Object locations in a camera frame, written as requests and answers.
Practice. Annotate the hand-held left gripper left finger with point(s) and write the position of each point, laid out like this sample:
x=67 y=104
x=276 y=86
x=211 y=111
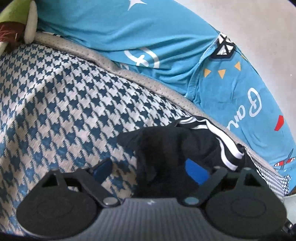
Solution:
x=101 y=170

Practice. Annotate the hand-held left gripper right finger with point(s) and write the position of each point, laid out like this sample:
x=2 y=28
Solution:
x=194 y=171

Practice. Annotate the black white-striped pants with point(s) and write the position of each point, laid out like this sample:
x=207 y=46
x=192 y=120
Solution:
x=161 y=150

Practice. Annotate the blue white houndstooth bed mat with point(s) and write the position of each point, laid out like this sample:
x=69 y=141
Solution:
x=57 y=104

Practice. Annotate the blue printed quilt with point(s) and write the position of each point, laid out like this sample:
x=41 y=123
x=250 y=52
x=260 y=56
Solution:
x=150 y=30

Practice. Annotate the rabbit plush toy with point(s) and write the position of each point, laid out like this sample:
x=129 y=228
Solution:
x=31 y=20

